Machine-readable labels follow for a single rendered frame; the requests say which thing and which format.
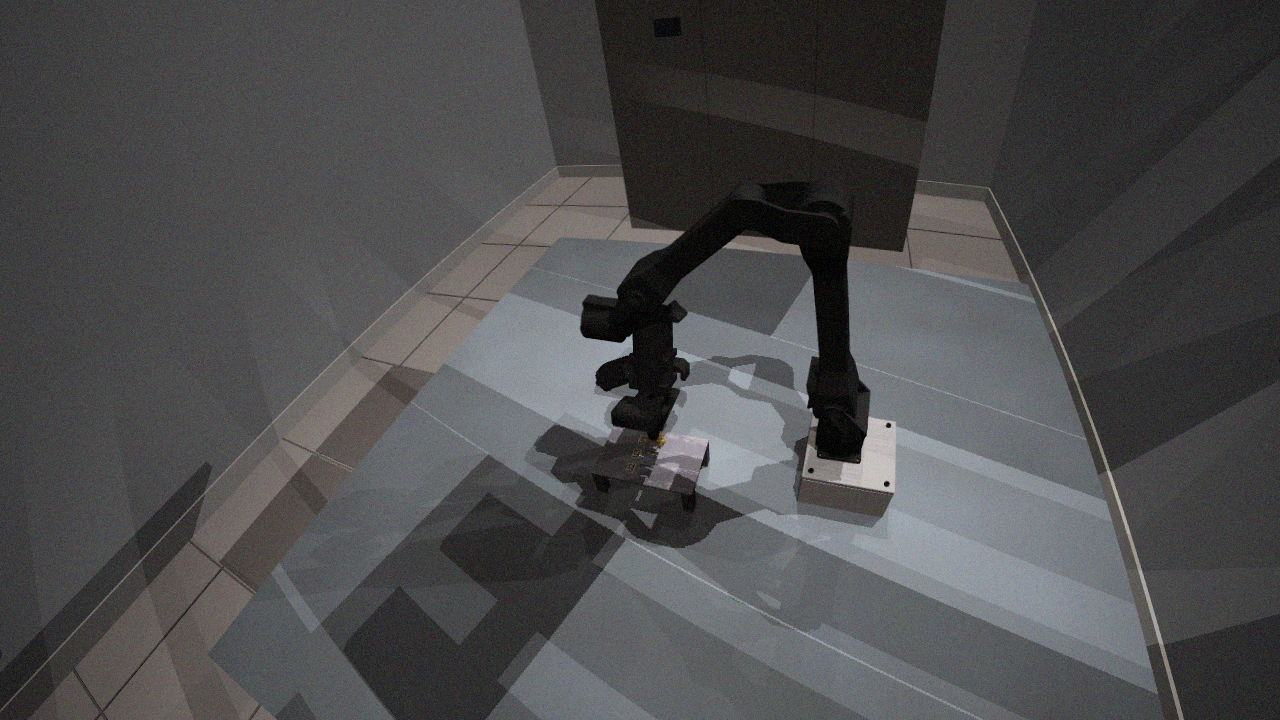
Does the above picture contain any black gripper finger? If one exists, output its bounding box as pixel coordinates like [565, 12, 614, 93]
[646, 405, 669, 439]
[660, 388, 680, 432]

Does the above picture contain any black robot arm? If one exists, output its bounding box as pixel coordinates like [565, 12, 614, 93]
[580, 177, 870, 464]

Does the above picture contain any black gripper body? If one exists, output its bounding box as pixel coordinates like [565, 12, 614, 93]
[611, 347, 690, 433]

